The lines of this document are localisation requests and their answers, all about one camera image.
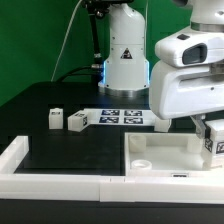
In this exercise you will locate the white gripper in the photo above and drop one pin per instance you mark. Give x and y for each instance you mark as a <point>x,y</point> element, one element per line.
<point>180,92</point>

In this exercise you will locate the white square tabletop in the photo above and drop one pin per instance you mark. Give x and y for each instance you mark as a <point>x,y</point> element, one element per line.
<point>164,155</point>

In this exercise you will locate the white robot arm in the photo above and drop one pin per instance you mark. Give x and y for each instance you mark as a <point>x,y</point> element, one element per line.
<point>126,70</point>

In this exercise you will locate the white marker sheet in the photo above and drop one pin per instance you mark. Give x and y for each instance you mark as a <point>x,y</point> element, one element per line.
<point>129,117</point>

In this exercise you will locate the white U-shaped obstacle fence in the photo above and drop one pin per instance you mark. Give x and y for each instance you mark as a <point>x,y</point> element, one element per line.
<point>209,190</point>

